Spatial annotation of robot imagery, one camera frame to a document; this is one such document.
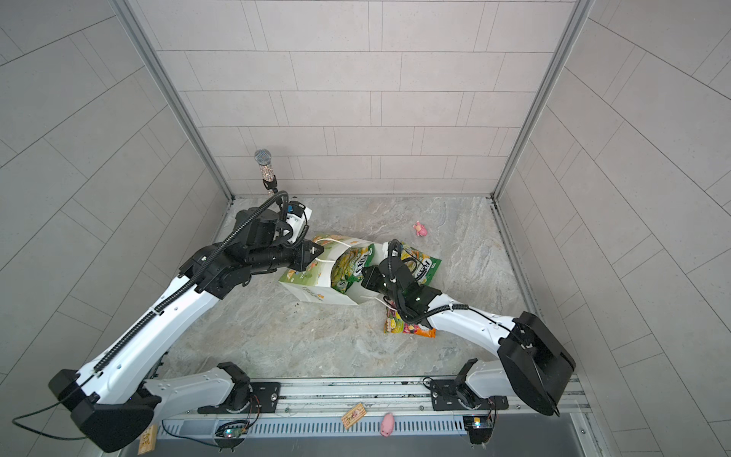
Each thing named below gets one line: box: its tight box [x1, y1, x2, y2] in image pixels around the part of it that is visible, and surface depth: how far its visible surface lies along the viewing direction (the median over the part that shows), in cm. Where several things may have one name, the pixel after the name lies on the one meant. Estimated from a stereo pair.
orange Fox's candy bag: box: [383, 307, 437, 339], surface depth 81 cm
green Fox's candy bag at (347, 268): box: [330, 242, 376, 296], surface depth 84 cm
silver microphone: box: [254, 148, 276, 182], surface depth 88 cm
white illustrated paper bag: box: [277, 235, 390, 306], surface depth 74 cm
